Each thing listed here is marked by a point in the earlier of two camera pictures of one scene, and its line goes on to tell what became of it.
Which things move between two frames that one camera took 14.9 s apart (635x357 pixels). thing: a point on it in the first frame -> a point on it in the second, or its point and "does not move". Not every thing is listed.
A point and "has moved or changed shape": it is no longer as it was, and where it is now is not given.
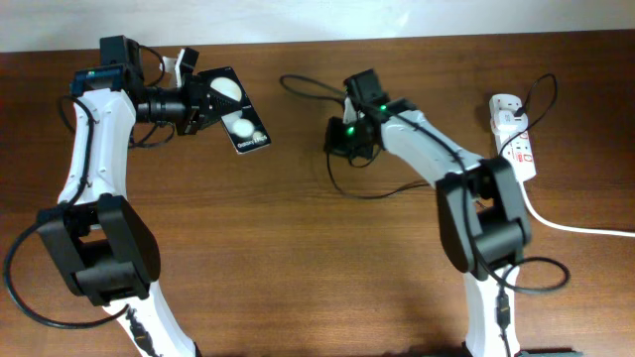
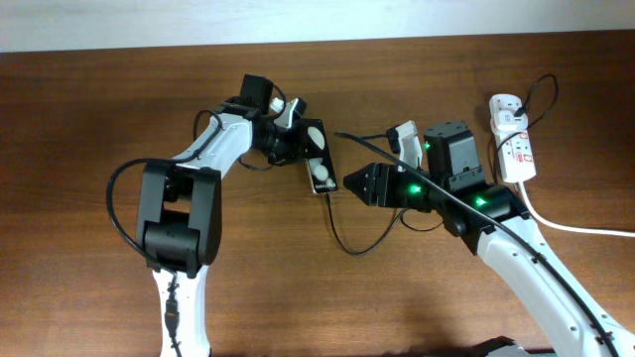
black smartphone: x=244 y=126 has moved or changed shape
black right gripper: x=330 y=142 -> x=374 y=180
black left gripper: x=197 y=115 -> x=295 y=148
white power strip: x=513 y=146 does not move
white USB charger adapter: x=506 y=122 does not move
